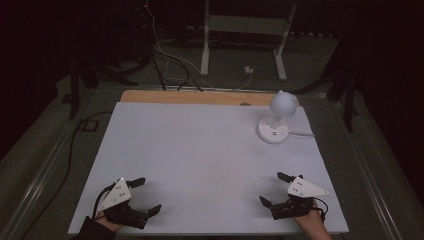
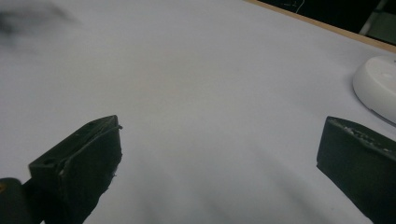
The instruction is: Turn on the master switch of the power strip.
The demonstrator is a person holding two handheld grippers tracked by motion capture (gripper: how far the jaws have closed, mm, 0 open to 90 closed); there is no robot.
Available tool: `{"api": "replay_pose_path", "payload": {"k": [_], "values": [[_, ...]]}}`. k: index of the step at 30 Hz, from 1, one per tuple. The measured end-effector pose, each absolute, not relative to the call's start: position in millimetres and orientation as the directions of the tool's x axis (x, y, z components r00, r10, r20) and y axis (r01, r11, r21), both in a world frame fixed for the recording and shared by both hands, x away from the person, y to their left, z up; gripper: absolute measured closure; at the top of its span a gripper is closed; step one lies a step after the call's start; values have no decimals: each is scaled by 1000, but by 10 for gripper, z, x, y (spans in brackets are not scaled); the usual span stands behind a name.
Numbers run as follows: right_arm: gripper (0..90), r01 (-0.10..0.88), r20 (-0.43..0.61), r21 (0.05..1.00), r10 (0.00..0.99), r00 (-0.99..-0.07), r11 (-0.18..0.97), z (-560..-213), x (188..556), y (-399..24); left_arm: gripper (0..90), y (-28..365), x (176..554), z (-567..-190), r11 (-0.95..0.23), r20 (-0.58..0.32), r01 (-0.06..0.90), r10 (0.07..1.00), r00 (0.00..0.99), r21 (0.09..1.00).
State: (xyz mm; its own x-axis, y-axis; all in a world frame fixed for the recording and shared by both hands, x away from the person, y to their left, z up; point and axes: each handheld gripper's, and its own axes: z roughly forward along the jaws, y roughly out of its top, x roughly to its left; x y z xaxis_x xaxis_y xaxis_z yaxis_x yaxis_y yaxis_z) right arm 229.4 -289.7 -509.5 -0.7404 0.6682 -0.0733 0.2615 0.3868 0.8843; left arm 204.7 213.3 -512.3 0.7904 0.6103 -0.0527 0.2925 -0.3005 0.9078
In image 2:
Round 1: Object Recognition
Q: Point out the grey metal stand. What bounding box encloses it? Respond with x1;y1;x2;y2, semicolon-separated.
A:
359;0;396;45

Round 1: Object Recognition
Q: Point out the white round dish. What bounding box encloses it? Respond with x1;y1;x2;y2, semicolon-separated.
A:
352;55;396;128

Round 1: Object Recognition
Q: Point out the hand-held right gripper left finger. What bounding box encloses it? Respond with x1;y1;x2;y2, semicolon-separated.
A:
28;114;123;224

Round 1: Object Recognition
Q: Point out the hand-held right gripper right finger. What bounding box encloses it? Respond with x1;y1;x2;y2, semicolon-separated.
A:
316;116;396;224

